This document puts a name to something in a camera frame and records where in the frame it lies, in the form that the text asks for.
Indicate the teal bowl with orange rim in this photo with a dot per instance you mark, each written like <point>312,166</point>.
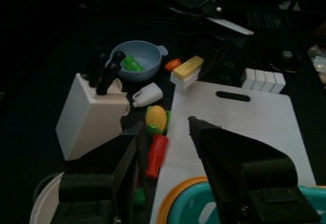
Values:
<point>191,205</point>

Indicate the red toy sausage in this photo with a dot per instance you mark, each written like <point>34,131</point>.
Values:
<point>157,154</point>

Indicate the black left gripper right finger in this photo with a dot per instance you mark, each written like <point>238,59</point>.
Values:
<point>246,170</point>

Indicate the egg sushi toy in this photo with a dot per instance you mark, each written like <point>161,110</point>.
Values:
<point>187,70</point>

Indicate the white knife block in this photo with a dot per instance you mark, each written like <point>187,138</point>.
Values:
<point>87,123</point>

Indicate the green toy vegetable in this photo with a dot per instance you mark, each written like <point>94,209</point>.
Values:
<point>133,64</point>

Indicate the white sliced block toy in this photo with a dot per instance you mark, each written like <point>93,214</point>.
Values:
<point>264,81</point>

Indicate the light blue toy pot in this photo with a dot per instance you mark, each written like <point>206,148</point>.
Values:
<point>146,54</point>

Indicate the black vented box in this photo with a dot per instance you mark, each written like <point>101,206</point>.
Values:
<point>265,19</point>

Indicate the yellow toy corn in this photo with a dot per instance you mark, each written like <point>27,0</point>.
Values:
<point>155,118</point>

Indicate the white cutting board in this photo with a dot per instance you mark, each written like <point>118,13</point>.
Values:
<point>254,113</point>

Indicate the white toy bottle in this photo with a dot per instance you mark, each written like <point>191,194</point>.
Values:
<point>149,95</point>

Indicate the white plate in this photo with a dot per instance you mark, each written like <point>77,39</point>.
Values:
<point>44,202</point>

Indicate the orange toy tomato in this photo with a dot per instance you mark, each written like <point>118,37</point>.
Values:
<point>173,65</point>

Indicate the small green toy piece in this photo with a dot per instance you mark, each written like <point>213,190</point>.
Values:
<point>139,197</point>

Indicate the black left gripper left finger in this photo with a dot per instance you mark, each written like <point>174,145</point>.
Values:
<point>98,177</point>

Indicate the black round knob device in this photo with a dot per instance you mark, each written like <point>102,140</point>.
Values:
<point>288,59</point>

